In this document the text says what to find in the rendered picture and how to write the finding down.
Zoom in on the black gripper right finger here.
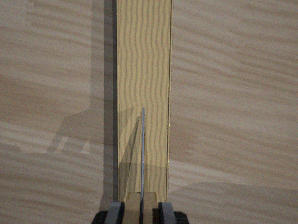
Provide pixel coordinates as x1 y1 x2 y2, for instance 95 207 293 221
158 202 190 224

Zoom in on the l-shaped wooden frame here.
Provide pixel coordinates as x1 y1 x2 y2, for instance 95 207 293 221
116 0 173 206

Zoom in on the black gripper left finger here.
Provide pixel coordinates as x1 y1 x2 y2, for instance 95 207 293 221
91 202 125 224

